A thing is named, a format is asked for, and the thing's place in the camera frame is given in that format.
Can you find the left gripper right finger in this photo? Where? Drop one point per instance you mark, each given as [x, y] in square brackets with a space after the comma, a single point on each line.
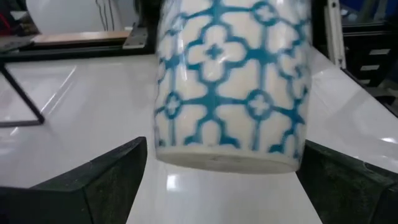
[351, 193]

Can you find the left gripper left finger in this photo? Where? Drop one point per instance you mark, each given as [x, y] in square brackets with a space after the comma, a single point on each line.
[77, 199]

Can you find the white teal lattice mug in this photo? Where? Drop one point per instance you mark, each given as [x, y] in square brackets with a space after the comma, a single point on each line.
[230, 87]

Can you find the wooden shelf black metal legs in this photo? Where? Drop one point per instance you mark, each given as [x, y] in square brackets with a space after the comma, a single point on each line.
[40, 119]

